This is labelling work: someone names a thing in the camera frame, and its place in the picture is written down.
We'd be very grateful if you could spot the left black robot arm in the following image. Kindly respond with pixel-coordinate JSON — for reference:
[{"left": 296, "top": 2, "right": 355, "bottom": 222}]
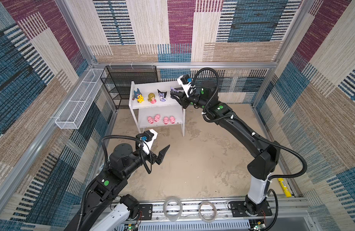
[{"left": 65, "top": 130, "right": 170, "bottom": 231}]

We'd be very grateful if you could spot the clear tape roll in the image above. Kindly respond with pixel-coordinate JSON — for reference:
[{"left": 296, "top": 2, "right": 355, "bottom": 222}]
[
  {"left": 198, "top": 201, "right": 218, "bottom": 223},
  {"left": 163, "top": 196, "right": 183, "bottom": 222}
]

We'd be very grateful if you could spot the yellow blue pokemon toy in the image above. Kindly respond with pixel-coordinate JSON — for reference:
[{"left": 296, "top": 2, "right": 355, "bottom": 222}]
[{"left": 132, "top": 88, "right": 144, "bottom": 104}]

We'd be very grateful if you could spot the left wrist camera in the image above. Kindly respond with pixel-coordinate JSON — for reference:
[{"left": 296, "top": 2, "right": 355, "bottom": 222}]
[{"left": 136, "top": 129, "right": 158, "bottom": 155}]

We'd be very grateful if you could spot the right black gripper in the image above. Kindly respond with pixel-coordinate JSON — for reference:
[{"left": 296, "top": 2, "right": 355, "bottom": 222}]
[{"left": 170, "top": 87, "right": 208, "bottom": 110}]

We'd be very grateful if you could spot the yellow glue tube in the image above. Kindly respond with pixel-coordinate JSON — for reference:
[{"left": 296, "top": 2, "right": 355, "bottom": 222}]
[{"left": 278, "top": 178, "right": 292, "bottom": 197}]

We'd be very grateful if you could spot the olive green figure toy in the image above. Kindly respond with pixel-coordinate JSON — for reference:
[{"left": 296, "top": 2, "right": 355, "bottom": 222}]
[{"left": 148, "top": 93, "right": 156, "bottom": 104}]

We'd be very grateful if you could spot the black wire mesh rack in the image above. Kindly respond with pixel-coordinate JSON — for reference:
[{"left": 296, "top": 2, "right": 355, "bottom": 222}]
[{"left": 100, "top": 65, "right": 158, "bottom": 110}]

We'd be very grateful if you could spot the white two-tier shelf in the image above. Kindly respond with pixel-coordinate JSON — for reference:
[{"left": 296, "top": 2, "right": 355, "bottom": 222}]
[{"left": 128, "top": 81, "right": 186, "bottom": 136}]

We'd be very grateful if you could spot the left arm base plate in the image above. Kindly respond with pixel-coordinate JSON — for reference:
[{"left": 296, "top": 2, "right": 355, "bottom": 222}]
[{"left": 129, "top": 204, "right": 153, "bottom": 221}]

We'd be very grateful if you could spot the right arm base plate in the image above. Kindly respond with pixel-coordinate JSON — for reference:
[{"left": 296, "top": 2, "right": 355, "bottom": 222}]
[{"left": 229, "top": 201, "right": 275, "bottom": 218}]

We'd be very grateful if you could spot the clear tape roll right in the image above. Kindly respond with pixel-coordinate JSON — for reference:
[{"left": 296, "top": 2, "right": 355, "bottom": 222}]
[{"left": 198, "top": 201, "right": 218, "bottom": 223}]

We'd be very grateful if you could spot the black purple bat toy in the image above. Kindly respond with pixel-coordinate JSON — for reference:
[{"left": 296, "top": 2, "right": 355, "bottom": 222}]
[{"left": 157, "top": 90, "right": 167, "bottom": 102}]

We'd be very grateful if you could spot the pink pig toy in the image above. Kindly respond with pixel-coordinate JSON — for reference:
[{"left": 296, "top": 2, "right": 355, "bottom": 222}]
[
  {"left": 154, "top": 114, "right": 161, "bottom": 122},
  {"left": 169, "top": 116, "right": 176, "bottom": 124},
  {"left": 163, "top": 116, "right": 169, "bottom": 125},
  {"left": 148, "top": 116, "right": 155, "bottom": 124}
]

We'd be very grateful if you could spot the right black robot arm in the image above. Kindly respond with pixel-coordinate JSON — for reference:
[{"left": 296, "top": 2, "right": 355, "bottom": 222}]
[{"left": 171, "top": 67, "right": 307, "bottom": 216}]

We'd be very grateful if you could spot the clear tape roll left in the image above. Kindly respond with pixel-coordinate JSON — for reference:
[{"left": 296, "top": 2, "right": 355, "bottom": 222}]
[{"left": 163, "top": 196, "right": 183, "bottom": 222}]

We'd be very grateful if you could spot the white wire mesh basket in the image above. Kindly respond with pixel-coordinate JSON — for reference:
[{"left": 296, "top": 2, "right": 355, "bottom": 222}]
[{"left": 55, "top": 69, "right": 103, "bottom": 130}]

